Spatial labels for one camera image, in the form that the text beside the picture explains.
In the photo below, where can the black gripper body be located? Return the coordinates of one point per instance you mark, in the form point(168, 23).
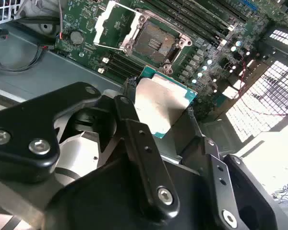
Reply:
point(105, 203)

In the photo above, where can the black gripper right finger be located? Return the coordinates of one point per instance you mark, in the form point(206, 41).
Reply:
point(216, 167)

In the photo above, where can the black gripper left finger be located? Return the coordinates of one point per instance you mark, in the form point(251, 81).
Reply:
point(26, 124)

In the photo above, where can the silver-topped CPU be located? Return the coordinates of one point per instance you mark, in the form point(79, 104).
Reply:
point(158, 100)

